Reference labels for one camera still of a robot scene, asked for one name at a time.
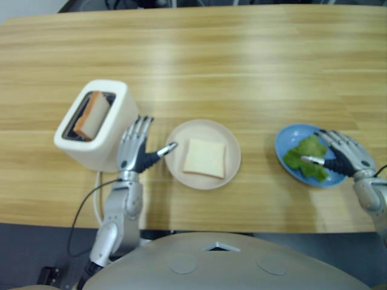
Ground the robot body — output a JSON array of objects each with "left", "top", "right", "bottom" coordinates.
[{"left": 81, "top": 231, "right": 374, "bottom": 290}]

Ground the beige round plate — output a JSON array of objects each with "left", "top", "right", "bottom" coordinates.
[{"left": 164, "top": 118, "right": 242, "bottom": 191}]

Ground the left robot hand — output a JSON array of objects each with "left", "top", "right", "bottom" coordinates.
[{"left": 116, "top": 115, "right": 179, "bottom": 174}]

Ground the green lettuce leaf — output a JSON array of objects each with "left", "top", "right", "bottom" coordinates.
[{"left": 282, "top": 134, "right": 330, "bottom": 182}]

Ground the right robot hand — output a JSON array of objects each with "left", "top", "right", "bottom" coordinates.
[{"left": 301, "top": 129, "right": 377, "bottom": 178}]

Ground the bread slice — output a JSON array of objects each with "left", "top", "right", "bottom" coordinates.
[
  {"left": 182, "top": 138, "right": 227, "bottom": 180},
  {"left": 73, "top": 91, "right": 111, "bottom": 141}
]

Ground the blue round plate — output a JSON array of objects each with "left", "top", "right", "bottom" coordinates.
[{"left": 274, "top": 123, "right": 348, "bottom": 189}]

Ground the cream toaster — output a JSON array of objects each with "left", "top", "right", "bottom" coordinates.
[{"left": 53, "top": 79, "right": 140, "bottom": 173}]

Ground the white cord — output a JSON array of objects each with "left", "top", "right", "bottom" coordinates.
[{"left": 94, "top": 171, "right": 104, "bottom": 226}]

